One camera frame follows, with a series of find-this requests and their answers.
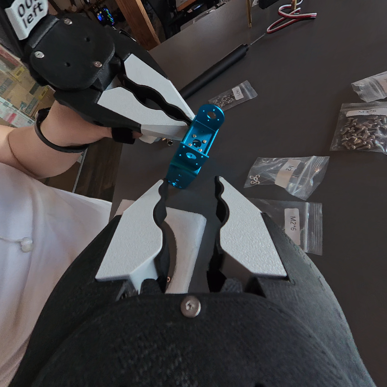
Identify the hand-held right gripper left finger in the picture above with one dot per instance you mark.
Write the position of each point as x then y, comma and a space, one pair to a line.
133, 242

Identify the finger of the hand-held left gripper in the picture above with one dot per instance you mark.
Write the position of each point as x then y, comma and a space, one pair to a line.
151, 75
127, 105

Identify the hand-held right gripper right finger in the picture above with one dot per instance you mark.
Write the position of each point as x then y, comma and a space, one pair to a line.
248, 242

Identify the blue metal bracket assembly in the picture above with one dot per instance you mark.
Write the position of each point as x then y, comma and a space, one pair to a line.
193, 169

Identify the person's left forearm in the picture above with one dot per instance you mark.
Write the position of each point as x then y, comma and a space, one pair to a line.
24, 145

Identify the dark grey desk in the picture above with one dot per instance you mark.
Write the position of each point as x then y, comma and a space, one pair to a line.
287, 75

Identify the person's left hand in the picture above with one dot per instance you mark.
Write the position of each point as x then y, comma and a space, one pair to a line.
75, 130

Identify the device with coloured lights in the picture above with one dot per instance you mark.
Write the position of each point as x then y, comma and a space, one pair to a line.
105, 16

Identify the clear bag with white label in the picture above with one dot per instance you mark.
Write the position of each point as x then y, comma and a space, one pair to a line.
302, 223

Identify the clear bag of small nuts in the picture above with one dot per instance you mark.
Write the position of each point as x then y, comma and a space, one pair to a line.
272, 172

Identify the small clear bag of screws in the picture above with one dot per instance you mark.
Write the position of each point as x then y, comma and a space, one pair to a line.
232, 95

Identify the brass rod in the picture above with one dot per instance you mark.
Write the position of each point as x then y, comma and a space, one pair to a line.
249, 13

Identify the large clear bag of screws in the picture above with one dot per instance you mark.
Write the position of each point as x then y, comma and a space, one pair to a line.
372, 87
362, 133

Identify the wooden post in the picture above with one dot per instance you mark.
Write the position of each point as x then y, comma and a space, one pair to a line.
136, 21

